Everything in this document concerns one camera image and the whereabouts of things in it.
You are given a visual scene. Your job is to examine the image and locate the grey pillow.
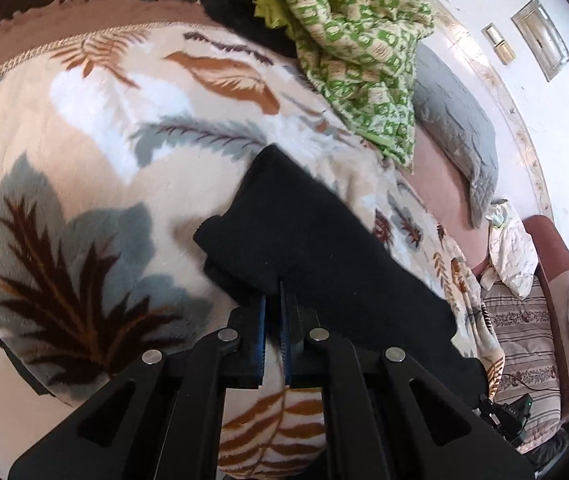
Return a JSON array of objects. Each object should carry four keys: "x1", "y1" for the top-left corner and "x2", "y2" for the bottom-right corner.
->
[{"x1": 413, "y1": 42, "x2": 500, "y2": 228}]

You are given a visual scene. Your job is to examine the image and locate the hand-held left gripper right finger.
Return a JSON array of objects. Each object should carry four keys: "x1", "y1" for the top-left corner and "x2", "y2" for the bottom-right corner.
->
[{"x1": 279, "y1": 280, "x2": 535, "y2": 480}]

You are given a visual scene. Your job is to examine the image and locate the silver framed wall plaque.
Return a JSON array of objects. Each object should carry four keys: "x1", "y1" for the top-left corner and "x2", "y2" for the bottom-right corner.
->
[{"x1": 511, "y1": 0, "x2": 569, "y2": 82}]

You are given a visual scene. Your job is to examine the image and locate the black pants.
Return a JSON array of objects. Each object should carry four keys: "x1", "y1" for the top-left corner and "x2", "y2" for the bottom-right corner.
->
[{"x1": 193, "y1": 144, "x2": 490, "y2": 413}]

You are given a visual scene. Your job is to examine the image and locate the gold wall switch plate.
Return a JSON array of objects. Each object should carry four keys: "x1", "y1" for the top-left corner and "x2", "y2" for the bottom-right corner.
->
[{"x1": 481, "y1": 22, "x2": 517, "y2": 65}]

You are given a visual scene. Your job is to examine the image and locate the green patterned quilt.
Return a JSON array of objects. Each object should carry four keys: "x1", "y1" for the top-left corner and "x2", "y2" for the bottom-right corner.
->
[{"x1": 214, "y1": 0, "x2": 435, "y2": 168}]

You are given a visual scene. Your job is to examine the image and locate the leaf printed fleece blanket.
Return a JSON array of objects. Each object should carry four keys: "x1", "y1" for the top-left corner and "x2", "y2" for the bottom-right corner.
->
[{"x1": 0, "y1": 0, "x2": 506, "y2": 479}]

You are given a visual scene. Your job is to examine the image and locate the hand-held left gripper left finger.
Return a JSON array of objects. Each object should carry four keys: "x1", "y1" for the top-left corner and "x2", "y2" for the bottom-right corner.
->
[{"x1": 8, "y1": 294, "x2": 269, "y2": 480}]

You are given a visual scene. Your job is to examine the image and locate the black cloth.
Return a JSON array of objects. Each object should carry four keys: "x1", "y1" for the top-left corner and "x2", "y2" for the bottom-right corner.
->
[{"x1": 200, "y1": 0, "x2": 299, "y2": 59}]

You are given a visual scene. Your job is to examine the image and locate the cream crumpled cloth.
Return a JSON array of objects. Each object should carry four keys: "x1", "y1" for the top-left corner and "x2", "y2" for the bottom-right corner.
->
[{"x1": 479, "y1": 199, "x2": 539, "y2": 297}]

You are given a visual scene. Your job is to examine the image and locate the striped floral sofa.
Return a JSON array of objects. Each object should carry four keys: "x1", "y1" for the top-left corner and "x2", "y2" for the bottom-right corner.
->
[{"x1": 478, "y1": 215, "x2": 569, "y2": 453}]

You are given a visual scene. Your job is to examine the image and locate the pink bed sheet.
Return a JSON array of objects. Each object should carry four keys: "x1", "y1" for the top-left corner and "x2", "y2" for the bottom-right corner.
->
[{"x1": 398, "y1": 132, "x2": 492, "y2": 281}]

